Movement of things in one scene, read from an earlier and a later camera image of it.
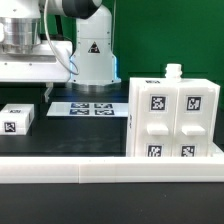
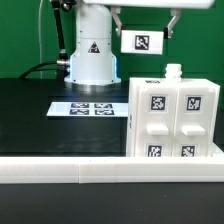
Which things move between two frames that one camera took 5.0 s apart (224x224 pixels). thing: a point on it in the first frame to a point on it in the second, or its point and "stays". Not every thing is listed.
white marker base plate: [88, 109] stays
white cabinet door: [157, 121] stays
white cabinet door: [194, 121] stays
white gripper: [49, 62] to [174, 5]
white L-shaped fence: [113, 169] stays
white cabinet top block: [16, 118] to [142, 42]
